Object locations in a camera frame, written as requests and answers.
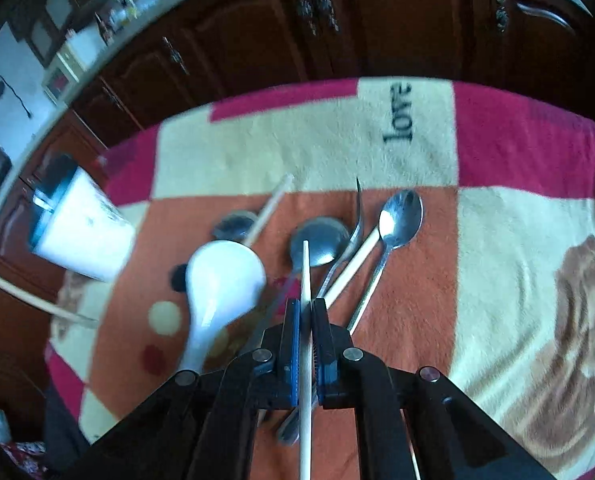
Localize cream chopstick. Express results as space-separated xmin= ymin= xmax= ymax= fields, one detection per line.
xmin=0 ymin=263 xmax=99 ymax=329
xmin=245 ymin=174 xmax=296 ymax=249
xmin=297 ymin=240 xmax=312 ymax=480
xmin=323 ymin=227 xmax=382 ymax=311

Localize large metal spoon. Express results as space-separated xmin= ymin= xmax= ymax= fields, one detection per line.
xmin=346 ymin=189 xmax=424 ymax=335

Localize round metal spoon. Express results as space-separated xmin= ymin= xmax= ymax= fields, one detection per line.
xmin=258 ymin=216 xmax=351 ymax=342

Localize yellow-capped bottle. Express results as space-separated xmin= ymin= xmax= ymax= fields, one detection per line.
xmin=112 ymin=0 xmax=139 ymax=22

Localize wooden upper cabinets glass doors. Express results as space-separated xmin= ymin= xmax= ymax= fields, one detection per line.
xmin=8 ymin=0 xmax=121 ymax=67

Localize white plastic spoon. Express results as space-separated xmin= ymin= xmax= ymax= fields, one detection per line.
xmin=176 ymin=239 xmax=269 ymax=377

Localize metal fork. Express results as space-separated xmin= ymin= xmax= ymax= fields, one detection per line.
xmin=317 ymin=176 xmax=366 ymax=301

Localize grey kitchen countertop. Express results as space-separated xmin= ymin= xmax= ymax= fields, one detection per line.
xmin=0 ymin=0 xmax=298 ymax=261

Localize printed checked blanket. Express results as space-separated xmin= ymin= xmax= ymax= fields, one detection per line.
xmin=45 ymin=77 xmax=595 ymax=480

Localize dark sauce bottle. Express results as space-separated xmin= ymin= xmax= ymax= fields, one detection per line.
xmin=96 ymin=12 xmax=116 ymax=44

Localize dark wooden lower cabinets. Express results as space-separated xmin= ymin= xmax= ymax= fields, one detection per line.
xmin=0 ymin=0 xmax=595 ymax=411

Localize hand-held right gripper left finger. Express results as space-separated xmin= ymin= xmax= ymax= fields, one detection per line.
xmin=78 ymin=298 xmax=303 ymax=480

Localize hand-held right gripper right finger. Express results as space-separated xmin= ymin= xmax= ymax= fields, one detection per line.
xmin=311 ymin=298 xmax=558 ymax=480

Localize small metal spoon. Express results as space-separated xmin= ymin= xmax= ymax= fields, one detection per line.
xmin=212 ymin=211 xmax=259 ymax=244

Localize cream microwave oven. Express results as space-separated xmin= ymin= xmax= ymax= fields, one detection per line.
xmin=42 ymin=42 xmax=86 ymax=104

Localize glass bowl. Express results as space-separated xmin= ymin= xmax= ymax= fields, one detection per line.
xmin=28 ymin=152 xmax=137 ymax=282

